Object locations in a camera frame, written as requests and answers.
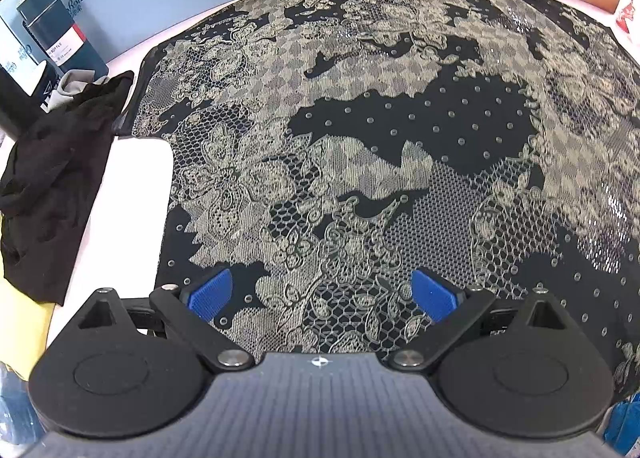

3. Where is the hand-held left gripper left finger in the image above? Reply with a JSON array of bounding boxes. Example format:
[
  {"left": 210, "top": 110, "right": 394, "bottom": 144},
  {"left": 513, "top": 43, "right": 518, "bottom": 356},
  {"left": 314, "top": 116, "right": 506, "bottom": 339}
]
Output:
[{"left": 75, "top": 267, "right": 254, "bottom": 373}]

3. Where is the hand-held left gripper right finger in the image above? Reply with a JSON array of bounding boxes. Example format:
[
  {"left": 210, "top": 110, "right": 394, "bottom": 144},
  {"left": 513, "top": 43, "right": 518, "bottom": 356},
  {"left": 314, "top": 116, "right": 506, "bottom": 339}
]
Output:
[{"left": 389, "top": 269, "right": 592, "bottom": 370}]

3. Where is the black lace print garment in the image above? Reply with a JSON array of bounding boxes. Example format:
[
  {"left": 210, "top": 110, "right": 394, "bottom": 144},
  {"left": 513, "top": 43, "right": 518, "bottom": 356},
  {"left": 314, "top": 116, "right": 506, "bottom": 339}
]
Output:
[{"left": 115, "top": 0, "right": 640, "bottom": 391}]

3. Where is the yellow cloth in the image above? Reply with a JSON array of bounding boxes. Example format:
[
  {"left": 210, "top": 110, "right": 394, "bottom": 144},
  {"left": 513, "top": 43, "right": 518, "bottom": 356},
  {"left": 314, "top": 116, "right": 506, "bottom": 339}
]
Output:
[{"left": 0, "top": 218, "right": 56, "bottom": 381}]

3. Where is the black cloth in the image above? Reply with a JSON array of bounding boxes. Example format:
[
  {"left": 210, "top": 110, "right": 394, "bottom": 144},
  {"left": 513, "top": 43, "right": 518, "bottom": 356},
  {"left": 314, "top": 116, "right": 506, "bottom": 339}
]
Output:
[{"left": 0, "top": 71, "right": 136, "bottom": 307}]

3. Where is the clear water bottle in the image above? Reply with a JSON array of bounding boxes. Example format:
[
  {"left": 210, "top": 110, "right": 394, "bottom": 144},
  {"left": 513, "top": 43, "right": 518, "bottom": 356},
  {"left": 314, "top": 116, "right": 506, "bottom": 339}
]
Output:
[{"left": 0, "top": 363, "right": 47, "bottom": 455}]

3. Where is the blue plastic bag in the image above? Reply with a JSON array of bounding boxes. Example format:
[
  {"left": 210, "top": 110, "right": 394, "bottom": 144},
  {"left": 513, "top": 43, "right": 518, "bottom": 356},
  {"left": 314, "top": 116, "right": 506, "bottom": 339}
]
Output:
[{"left": 602, "top": 390, "right": 640, "bottom": 457}]

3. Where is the grey cloth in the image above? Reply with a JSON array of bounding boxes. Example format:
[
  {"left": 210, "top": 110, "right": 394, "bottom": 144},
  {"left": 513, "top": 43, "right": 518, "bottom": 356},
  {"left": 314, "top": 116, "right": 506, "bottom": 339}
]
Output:
[{"left": 47, "top": 69, "right": 109, "bottom": 112}]

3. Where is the black cup white logo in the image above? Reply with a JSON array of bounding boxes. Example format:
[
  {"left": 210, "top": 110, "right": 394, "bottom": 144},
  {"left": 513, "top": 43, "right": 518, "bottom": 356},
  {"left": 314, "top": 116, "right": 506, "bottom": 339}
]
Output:
[{"left": 0, "top": 63, "right": 60, "bottom": 133}]

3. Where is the dark bottle box red label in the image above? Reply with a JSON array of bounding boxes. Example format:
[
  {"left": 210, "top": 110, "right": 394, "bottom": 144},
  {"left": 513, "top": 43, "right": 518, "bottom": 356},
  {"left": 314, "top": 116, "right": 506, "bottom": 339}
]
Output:
[{"left": 17, "top": 0, "right": 110, "bottom": 82}]

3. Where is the small light blue cardboard box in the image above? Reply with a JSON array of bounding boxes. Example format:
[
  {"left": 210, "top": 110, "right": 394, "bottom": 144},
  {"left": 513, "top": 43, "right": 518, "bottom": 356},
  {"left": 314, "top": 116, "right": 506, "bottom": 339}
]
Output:
[{"left": 0, "top": 0, "right": 66, "bottom": 89}]

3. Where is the white red plastic bag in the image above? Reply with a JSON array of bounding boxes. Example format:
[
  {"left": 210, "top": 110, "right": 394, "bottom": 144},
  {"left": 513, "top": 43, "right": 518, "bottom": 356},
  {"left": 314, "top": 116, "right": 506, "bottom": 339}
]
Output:
[{"left": 612, "top": 0, "right": 640, "bottom": 47}]

